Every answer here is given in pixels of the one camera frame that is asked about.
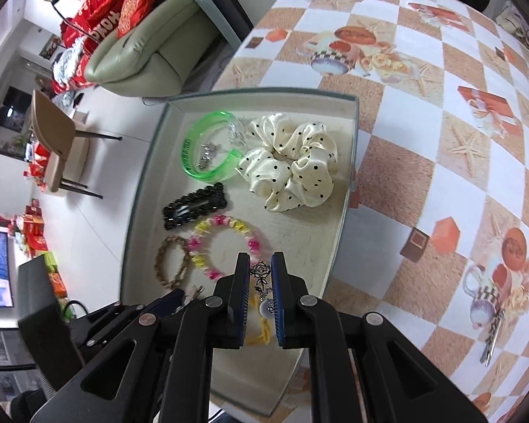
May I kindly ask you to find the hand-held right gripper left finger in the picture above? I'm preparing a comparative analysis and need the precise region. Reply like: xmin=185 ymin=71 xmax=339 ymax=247
xmin=30 ymin=252 xmax=252 ymax=423

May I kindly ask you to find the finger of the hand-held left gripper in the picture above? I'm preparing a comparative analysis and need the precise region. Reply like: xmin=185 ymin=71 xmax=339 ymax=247
xmin=73 ymin=290 xmax=190 ymax=353

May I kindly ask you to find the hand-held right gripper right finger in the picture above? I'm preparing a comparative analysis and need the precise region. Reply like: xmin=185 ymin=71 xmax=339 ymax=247
xmin=271 ymin=252 xmax=488 ymax=423

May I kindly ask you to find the black flower pendant keychain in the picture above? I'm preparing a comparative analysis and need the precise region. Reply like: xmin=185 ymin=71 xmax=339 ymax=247
xmin=249 ymin=261 xmax=276 ymax=318

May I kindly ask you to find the braided rope bracelet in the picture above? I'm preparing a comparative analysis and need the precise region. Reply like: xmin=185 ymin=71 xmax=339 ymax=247
xmin=153 ymin=235 xmax=192 ymax=292

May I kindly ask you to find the yellow hair elastic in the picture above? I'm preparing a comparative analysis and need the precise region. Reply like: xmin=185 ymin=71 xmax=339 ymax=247
xmin=244 ymin=313 xmax=276 ymax=347

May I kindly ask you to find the white shallow tray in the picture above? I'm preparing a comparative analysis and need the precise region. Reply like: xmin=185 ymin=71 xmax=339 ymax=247
xmin=120 ymin=88 xmax=361 ymax=417

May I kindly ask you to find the pink yellow beaded bracelet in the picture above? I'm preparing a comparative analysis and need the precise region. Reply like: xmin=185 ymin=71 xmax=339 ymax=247
xmin=186 ymin=215 xmax=265 ymax=283

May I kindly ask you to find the black beaded hair clip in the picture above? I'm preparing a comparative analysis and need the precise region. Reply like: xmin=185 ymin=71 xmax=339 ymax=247
xmin=162 ymin=183 xmax=227 ymax=231

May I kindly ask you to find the silver hair clip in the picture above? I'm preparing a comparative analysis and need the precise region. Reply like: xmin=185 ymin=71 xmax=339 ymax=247
xmin=196 ymin=141 xmax=219 ymax=170

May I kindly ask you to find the clear plastic ring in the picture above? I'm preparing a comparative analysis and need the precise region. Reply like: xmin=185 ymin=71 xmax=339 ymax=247
xmin=227 ymin=117 xmax=250 ymax=146

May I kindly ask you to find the green plastic bangle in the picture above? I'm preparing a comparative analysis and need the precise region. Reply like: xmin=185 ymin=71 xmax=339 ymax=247
xmin=182 ymin=110 xmax=244 ymax=184

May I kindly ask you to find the pile of red gift boxes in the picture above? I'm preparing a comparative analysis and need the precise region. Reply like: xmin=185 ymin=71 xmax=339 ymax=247
xmin=9 ymin=198 xmax=67 ymax=300

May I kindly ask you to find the cream polka dot scrunchie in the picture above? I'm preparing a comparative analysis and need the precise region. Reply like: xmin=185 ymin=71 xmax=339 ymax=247
xmin=236 ymin=114 xmax=339 ymax=213

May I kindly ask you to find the brown chair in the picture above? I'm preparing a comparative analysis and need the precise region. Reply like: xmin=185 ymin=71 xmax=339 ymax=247
xmin=29 ymin=89 xmax=123 ymax=200

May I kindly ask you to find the checkered printed tablecloth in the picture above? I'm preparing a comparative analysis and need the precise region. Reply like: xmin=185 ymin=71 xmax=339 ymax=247
xmin=212 ymin=0 xmax=529 ymax=423

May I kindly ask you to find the silver hair pin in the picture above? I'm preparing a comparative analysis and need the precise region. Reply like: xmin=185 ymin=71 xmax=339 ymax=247
xmin=480 ymin=308 xmax=505 ymax=366

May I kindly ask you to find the green leather sofa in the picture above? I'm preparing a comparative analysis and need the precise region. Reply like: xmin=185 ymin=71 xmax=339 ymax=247
xmin=85 ymin=0 xmax=243 ymax=98

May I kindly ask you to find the black cable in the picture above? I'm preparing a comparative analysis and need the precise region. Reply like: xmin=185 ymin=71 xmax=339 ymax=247
xmin=59 ymin=300 xmax=86 ymax=320

